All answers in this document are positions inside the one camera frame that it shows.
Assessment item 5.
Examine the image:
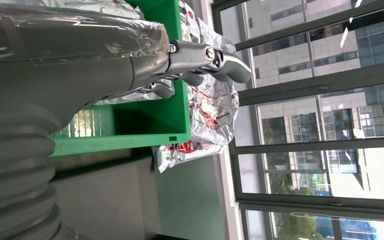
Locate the pale grey mailer parcel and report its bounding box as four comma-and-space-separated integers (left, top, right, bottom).
0, 0, 177, 107

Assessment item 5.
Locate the green plastic crate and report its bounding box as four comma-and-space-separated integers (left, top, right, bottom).
47, 0, 193, 159

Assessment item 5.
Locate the crumpled silver printed mailer bag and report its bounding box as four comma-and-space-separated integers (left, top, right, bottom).
178, 0, 240, 147

